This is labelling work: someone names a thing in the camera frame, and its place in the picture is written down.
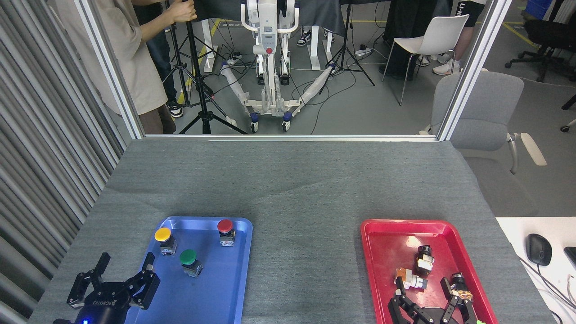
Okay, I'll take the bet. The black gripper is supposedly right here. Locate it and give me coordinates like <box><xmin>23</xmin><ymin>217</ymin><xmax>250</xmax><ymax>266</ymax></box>
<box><xmin>67</xmin><ymin>252</ymin><xmax>161</xmax><ymax>324</ymax></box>
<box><xmin>388</xmin><ymin>277</ymin><xmax>477</xmax><ymax>324</ymax></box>

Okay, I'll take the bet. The green push button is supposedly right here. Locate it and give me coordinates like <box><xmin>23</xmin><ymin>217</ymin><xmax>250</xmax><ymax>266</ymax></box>
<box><xmin>179</xmin><ymin>249</ymin><xmax>203</xmax><ymax>278</ymax></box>

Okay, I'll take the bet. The black tripod stand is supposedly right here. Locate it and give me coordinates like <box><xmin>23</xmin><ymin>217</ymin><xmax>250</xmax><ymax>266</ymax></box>
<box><xmin>161</xmin><ymin>0</ymin><xmax>230</xmax><ymax>108</ymax></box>
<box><xmin>319</xmin><ymin>0</ymin><xmax>375</xmax><ymax>95</ymax></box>
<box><xmin>178</xmin><ymin>0</ymin><xmax>249</xmax><ymax>135</ymax></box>

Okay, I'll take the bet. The yellow push button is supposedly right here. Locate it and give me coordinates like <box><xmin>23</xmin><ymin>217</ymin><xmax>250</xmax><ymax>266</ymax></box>
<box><xmin>154</xmin><ymin>227</ymin><xmax>177</xmax><ymax>256</ymax></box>

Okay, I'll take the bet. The red push button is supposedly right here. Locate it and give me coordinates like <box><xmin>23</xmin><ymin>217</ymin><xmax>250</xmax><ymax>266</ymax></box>
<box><xmin>217</xmin><ymin>219</ymin><xmax>236</xmax><ymax>247</ymax></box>

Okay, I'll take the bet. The person's hand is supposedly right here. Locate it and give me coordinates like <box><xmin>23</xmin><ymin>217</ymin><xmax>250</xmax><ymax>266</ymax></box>
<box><xmin>166</xmin><ymin>0</ymin><xmax>198</xmax><ymax>24</ymax></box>

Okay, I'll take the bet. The red plastic tray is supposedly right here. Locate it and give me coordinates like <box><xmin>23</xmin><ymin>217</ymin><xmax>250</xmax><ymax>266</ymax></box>
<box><xmin>360</xmin><ymin>219</ymin><xmax>499</xmax><ymax>324</ymax></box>

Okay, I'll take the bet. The blue plastic tray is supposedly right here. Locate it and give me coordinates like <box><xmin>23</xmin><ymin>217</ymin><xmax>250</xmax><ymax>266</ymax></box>
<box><xmin>124</xmin><ymin>216</ymin><xmax>253</xmax><ymax>324</ymax></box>

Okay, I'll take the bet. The white desk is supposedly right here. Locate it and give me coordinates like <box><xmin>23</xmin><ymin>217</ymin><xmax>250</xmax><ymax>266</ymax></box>
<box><xmin>495</xmin><ymin>217</ymin><xmax>576</xmax><ymax>324</ymax></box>

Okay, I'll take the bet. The black computer mouse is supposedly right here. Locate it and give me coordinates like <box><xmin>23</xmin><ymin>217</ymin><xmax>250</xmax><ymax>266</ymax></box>
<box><xmin>526</xmin><ymin>233</ymin><xmax>553</xmax><ymax>267</ymax></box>

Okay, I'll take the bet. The grey corrugated panel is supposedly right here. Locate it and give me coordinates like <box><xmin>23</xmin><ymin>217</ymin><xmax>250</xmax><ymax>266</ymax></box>
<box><xmin>0</xmin><ymin>0</ymin><xmax>126</xmax><ymax>324</ymax></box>

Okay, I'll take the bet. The grey table cloth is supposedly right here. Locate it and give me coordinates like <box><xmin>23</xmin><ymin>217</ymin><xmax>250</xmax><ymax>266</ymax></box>
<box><xmin>27</xmin><ymin>139</ymin><xmax>556</xmax><ymax>324</ymax></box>

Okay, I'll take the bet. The grey office chair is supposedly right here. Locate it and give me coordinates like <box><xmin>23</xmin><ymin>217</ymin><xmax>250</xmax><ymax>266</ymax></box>
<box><xmin>418</xmin><ymin>70</ymin><xmax>547</xmax><ymax>216</ymax></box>

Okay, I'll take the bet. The black chair base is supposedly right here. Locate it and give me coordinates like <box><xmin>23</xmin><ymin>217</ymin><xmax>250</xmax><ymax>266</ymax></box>
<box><xmin>560</xmin><ymin>94</ymin><xmax>576</xmax><ymax>133</ymax></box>

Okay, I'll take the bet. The white plastic chair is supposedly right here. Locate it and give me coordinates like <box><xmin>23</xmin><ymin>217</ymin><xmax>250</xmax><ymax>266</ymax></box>
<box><xmin>382</xmin><ymin>14</ymin><xmax>470</xmax><ymax>106</ymax></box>

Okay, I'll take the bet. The black office chair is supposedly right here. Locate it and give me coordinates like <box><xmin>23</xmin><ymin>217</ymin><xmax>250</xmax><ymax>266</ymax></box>
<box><xmin>505</xmin><ymin>0</ymin><xmax>576</xmax><ymax>83</ymax></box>

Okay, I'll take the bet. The white wheeled stand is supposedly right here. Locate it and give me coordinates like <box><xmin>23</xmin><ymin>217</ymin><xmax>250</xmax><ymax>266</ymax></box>
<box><xmin>220</xmin><ymin>0</ymin><xmax>336</xmax><ymax>133</ymax></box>

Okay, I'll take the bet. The dark cloth draped table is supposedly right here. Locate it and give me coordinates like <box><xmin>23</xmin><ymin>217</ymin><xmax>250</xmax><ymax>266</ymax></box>
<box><xmin>193</xmin><ymin>0</ymin><xmax>347</xmax><ymax>72</ymax></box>

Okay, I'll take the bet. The blue box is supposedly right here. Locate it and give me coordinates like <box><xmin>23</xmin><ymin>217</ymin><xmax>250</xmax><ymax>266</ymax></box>
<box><xmin>524</xmin><ymin>0</ymin><xmax>553</xmax><ymax>21</ymax></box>

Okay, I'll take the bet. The white and orange switch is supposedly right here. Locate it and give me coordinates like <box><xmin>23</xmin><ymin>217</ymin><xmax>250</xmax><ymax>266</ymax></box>
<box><xmin>395</xmin><ymin>268</ymin><xmax>428</xmax><ymax>291</ymax></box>

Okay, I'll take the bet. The black knob switch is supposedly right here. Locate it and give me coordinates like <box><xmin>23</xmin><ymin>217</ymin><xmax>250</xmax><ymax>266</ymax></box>
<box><xmin>414</xmin><ymin>245</ymin><xmax>435</xmax><ymax>275</ymax></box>

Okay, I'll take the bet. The black and orange switch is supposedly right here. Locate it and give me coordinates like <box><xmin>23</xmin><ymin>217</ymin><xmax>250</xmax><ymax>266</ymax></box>
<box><xmin>450</xmin><ymin>272</ymin><xmax>474</xmax><ymax>301</ymax></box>

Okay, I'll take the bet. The black cable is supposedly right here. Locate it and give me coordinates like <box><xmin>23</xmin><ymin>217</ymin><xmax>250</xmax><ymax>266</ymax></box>
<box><xmin>517</xmin><ymin>256</ymin><xmax>576</xmax><ymax>324</ymax></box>

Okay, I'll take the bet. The silver frame rail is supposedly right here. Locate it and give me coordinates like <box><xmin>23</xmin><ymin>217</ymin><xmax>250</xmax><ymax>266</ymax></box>
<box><xmin>143</xmin><ymin>134</ymin><xmax>439</xmax><ymax>143</ymax></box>

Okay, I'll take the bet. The silver frame post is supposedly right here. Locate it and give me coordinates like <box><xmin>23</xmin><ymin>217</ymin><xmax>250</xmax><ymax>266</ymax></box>
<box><xmin>73</xmin><ymin>0</ymin><xmax>145</xmax><ymax>140</ymax></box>
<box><xmin>436</xmin><ymin>0</ymin><xmax>513</xmax><ymax>141</ymax></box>

